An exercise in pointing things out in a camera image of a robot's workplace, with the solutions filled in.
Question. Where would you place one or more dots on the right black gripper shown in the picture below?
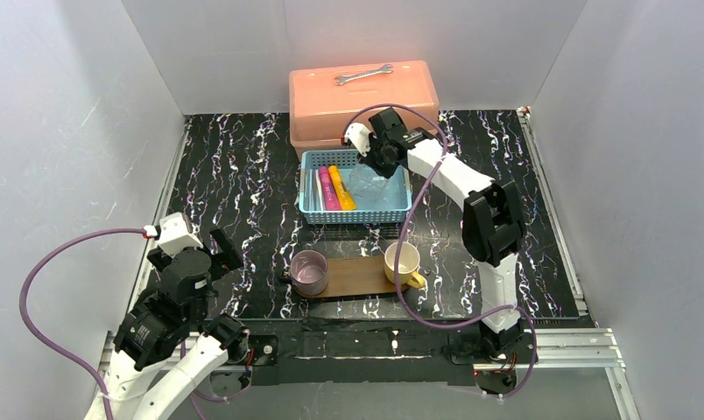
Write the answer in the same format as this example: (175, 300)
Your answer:
(373, 160)

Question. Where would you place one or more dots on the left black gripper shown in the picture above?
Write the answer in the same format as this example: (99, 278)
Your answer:
(214, 262)

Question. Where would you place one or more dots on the clear textured glass cup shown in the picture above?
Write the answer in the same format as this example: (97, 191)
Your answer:
(366, 184)

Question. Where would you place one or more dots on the yellow toothpaste tube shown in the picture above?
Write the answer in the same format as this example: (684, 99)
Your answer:
(345, 199)

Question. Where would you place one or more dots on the purple ceramic mug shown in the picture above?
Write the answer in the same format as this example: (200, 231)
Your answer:
(307, 273)

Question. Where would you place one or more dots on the yellow ceramic mug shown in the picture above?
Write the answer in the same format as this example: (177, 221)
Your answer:
(408, 265)

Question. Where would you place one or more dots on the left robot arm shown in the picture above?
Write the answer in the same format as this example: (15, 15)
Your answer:
(166, 345)

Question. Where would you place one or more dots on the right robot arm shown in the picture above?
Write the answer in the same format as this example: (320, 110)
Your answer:
(492, 227)

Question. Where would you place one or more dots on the white toothbrush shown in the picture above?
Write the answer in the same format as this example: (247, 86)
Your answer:
(319, 191)

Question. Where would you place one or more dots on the grey toothbrush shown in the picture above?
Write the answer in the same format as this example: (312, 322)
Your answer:
(311, 194)

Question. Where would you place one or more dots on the pink toothpaste tube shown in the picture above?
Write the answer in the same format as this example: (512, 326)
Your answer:
(329, 195)

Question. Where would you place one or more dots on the brown wooden oval tray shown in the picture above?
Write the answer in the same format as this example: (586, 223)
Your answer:
(351, 277)

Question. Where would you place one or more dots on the silver open-end wrench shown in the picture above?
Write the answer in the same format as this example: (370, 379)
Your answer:
(340, 80)

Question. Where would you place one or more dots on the light blue plastic basket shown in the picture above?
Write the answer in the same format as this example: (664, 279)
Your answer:
(394, 211)

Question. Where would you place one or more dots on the salmon plastic toolbox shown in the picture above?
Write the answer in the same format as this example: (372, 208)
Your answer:
(319, 109)

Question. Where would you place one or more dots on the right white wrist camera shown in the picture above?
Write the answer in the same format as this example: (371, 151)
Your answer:
(357, 136)

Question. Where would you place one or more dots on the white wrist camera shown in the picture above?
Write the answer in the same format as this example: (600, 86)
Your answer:
(173, 234)
(357, 136)

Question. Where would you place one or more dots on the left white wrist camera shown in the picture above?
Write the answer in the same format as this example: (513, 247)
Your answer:
(173, 234)

